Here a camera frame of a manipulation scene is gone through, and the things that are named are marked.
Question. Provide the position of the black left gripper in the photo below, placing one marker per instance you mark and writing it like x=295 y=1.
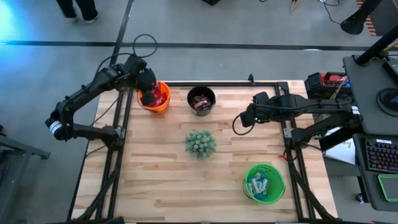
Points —
x=146 y=79

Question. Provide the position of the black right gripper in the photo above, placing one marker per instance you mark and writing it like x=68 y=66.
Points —
x=267 y=113

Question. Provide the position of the brown PayDay candy wrapper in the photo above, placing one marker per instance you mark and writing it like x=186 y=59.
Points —
x=200 y=102

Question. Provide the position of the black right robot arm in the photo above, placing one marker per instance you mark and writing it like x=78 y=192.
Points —
x=311 y=107

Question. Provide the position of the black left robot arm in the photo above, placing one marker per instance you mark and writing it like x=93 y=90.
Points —
x=87 y=89

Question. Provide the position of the orange pumpkin face bucket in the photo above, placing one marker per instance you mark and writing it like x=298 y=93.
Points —
x=164 y=105

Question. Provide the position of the black ghost face bucket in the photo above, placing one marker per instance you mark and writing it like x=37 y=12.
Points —
x=192 y=109

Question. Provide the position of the potted artificial succulent plant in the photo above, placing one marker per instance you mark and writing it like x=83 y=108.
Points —
x=200 y=144

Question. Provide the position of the blue white Hershey's bar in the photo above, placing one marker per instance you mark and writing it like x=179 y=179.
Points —
x=262 y=191
x=253 y=186

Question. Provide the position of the black red equipment box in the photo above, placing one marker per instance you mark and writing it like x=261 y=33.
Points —
x=314 y=84

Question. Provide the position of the green plastic object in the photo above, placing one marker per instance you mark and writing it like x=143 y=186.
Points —
x=276 y=186

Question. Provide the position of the white paper sheet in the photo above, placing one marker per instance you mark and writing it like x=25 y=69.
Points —
x=342 y=154

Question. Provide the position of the person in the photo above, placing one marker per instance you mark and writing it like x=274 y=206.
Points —
x=85 y=7

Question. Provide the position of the yellow stick on floor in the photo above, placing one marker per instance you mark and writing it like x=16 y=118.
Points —
x=293 y=6

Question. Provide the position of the grey desk top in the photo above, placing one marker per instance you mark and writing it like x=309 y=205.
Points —
x=367 y=93
x=362 y=186

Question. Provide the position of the grey metal side table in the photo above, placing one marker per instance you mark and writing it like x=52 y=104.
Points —
x=25 y=148

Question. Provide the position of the black stand with round base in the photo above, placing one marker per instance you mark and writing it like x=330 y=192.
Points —
x=353 y=25

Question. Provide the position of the black backlit keyboard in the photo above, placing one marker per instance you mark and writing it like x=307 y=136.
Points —
x=382 y=155

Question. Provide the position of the black round device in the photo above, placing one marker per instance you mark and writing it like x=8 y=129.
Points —
x=387 y=99

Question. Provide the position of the black diagonal support pole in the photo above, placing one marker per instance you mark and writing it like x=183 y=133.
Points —
x=377 y=46

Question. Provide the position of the orange striped mat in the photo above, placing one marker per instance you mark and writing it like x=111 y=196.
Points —
x=370 y=26

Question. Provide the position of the green edged black pad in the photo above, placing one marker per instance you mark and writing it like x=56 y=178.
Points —
x=390 y=188

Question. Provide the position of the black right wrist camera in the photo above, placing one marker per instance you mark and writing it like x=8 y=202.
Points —
x=260 y=98

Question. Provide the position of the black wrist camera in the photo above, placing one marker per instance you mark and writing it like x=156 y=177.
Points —
x=260 y=98
x=135 y=63

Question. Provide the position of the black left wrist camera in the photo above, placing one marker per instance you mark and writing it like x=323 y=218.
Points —
x=135 y=63

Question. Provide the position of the black diagonal frame brace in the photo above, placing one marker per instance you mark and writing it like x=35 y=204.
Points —
x=320 y=203
x=93 y=202

